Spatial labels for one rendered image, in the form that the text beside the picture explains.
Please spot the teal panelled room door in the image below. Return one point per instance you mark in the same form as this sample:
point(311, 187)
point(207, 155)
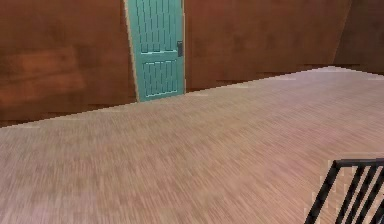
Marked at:
point(156, 66)

